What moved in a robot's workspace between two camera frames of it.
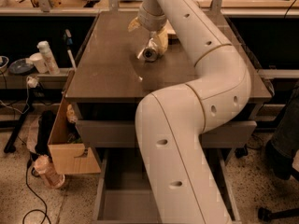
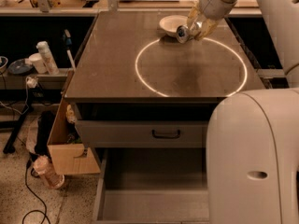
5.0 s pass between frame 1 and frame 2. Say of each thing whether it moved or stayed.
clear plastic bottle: stayed
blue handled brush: stayed
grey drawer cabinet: stayed
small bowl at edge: stayed
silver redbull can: moved
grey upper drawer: stayed
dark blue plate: stayed
